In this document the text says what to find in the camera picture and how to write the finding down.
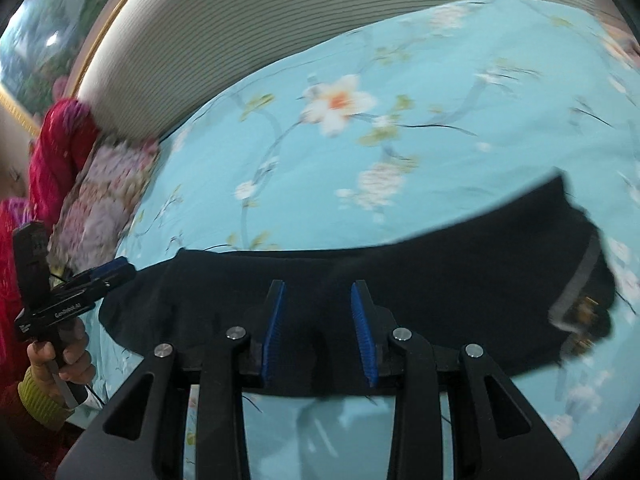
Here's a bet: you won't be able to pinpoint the beige ribbed headboard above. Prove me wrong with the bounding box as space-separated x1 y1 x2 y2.
77 0 608 142

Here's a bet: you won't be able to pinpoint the landscape wall picture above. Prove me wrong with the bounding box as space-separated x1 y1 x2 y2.
0 0 146 106

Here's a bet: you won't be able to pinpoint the red pink quilt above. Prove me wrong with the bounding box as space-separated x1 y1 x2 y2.
0 97 103 361

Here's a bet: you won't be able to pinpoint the person's left hand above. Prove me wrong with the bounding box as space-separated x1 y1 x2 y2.
26 317 97 385

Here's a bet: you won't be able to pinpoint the floral pillow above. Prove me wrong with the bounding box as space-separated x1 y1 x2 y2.
50 140 162 281

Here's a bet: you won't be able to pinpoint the person's left forearm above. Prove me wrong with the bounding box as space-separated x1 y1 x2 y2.
0 365 76 461

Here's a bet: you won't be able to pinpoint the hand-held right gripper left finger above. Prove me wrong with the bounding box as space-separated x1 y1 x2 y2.
55 280 287 480

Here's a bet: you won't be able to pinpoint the light blue floral bedsheet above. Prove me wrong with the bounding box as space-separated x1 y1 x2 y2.
85 0 640 480

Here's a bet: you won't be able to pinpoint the black pants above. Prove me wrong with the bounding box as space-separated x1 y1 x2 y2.
98 172 617 402

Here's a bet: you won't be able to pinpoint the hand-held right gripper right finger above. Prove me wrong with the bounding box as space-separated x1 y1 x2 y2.
350 280 581 480

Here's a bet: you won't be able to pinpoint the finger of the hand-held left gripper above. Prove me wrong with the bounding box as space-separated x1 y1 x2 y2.
70 256 137 292

